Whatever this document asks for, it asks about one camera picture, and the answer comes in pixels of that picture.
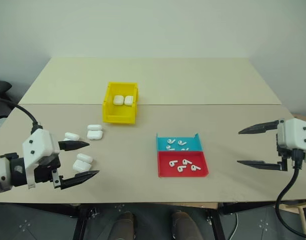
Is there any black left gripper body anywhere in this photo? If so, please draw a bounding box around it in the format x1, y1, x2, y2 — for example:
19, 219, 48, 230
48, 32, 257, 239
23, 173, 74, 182
33, 152, 61, 185

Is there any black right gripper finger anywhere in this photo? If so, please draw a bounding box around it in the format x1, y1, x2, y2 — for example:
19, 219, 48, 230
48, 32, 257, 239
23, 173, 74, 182
238, 119, 281, 136
237, 156, 289, 172

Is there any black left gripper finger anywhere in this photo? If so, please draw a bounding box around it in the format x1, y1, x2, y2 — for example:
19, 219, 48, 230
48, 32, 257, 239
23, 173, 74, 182
51, 169, 101, 190
58, 140, 91, 152

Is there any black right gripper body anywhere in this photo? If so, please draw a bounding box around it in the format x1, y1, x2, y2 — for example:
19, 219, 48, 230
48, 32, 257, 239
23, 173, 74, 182
276, 133, 306, 171

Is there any yellow plastic bin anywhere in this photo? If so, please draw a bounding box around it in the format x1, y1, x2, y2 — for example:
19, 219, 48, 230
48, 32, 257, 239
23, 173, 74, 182
102, 81, 140, 125

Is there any black table leg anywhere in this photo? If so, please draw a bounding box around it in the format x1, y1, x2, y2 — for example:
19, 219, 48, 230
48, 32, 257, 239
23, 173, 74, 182
205, 201, 227, 240
73, 203, 94, 240

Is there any dark brown rounded shape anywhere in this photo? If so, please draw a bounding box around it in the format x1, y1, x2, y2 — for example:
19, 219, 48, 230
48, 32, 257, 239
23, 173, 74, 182
171, 210, 196, 240
112, 210, 137, 240

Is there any blue plastic tray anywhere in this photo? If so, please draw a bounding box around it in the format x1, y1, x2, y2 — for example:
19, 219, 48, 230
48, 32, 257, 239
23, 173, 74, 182
155, 132, 204, 152

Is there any red plastic tray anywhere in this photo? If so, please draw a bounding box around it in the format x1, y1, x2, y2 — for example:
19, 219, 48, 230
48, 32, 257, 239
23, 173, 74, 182
157, 150, 210, 179

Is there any black office chair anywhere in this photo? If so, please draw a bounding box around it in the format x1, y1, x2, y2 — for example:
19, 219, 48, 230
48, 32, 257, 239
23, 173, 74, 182
0, 80, 12, 121

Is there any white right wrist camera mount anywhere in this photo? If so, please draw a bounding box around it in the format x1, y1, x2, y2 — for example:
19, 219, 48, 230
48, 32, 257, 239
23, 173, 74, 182
277, 117, 306, 163

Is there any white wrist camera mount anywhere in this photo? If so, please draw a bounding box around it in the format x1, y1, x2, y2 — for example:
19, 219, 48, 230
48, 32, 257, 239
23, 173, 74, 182
22, 128, 60, 190
277, 117, 306, 163

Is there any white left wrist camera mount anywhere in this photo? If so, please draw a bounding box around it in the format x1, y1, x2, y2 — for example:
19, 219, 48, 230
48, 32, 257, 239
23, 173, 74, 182
22, 128, 60, 190

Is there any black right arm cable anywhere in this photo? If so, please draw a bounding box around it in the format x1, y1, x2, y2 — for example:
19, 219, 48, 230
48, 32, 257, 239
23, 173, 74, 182
275, 149, 306, 240

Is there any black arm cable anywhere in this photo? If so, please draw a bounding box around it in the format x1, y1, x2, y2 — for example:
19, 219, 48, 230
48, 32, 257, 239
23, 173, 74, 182
275, 149, 306, 240
0, 99, 44, 131

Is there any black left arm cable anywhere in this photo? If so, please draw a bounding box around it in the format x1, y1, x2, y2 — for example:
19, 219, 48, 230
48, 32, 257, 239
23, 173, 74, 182
0, 99, 44, 131

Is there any white floor cable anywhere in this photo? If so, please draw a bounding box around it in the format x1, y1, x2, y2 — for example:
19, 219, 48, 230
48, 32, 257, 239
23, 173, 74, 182
232, 212, 240, 236

